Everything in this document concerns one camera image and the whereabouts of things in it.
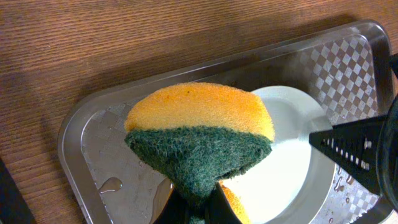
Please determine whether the black small tray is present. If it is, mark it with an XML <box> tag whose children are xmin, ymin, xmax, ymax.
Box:
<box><xmin>1</xmin><ymin>160</ymin><xmax>37</xmax><ymax>224</ymax></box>

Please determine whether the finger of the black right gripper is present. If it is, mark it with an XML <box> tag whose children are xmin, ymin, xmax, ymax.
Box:
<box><xmin>309</xmin><ymin>115</ymin><xmax>387</xmax><ymax>195</ymax></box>

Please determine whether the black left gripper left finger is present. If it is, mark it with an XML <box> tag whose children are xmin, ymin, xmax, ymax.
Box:
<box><xmin>154</xmin><ymin>190</ymin><xmax>190</xmax><ymax>224</ymax></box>

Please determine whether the green yellow sponge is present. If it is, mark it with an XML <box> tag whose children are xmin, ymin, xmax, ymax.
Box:
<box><xmin>124</xmin><ymin>83</ymin><xmax>275</xmax><ymax>223</ymax></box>

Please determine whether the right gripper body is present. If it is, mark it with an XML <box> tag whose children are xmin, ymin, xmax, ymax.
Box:
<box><xmin>375</xmin><ymin>52</ymin><xmax>398</xmax><ymax>212</ymax></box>

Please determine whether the pale green plate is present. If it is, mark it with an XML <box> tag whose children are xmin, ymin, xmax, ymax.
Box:
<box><xmin>223</xmin><ymin>86</ymin><xmax>335</xmax><ymax>223</ymax></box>

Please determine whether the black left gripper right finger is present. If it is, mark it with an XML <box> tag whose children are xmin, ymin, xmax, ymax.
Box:
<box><xmin>205</xmin><ymin>183</ymin><xmax>241</xmax><ymax>224</ymax></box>

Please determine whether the dark brown tray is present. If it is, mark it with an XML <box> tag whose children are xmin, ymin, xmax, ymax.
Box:
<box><xmin>58</xmin><ymin>20</ymin><xmax>394</xmax><ymax>223</ymax></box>

